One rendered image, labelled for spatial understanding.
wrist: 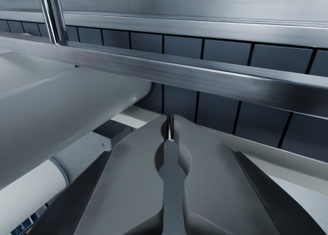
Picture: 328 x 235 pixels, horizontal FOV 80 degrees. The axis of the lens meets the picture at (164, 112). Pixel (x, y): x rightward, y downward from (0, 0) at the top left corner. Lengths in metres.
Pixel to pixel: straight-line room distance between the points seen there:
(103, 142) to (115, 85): 0.17
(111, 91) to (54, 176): 0.36
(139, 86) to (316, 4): 0.16
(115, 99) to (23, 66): 0.12
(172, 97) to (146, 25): 0.07
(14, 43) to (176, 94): 0.14
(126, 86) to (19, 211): 0.37
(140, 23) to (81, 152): 0.27
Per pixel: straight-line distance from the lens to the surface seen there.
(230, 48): 0.17
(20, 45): 0.19
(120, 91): 0.17
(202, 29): 0.18
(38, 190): 0.49
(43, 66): 0.26
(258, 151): 0.17
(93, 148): 0.35
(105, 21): 0.23
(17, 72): 0.25
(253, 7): 0.22
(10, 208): 0.48
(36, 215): 0.90
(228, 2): 0.22
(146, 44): 0.20
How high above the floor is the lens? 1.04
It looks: 49 degrees down
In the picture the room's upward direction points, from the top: 131 degrees counter-clockwise
